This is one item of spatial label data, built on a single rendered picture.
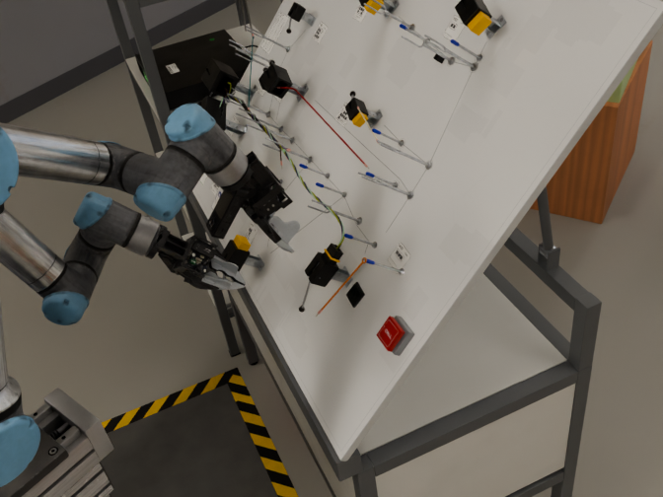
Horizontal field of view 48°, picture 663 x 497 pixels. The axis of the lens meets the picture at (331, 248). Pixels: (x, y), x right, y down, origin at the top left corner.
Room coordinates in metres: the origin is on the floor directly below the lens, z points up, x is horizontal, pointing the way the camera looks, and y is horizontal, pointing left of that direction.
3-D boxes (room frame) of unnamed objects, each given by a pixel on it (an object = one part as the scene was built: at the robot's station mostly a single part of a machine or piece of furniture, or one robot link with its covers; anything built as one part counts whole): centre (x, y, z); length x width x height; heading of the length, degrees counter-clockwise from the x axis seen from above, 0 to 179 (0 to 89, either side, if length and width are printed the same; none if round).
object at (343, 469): (1.46, 0.22, 0.83); 1.18 x 0.05 x 0.06; 19
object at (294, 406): (1.21, 0.11, 0.60); 0.55 x 0.03 x 0.39; 19
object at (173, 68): (2.33, 0.35, 1.09); 0.35 x 0.33 x 0.07; 19
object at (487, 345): (1.56, -0.09, 0.60); 1.17 x 0.58 x 0.40; 19
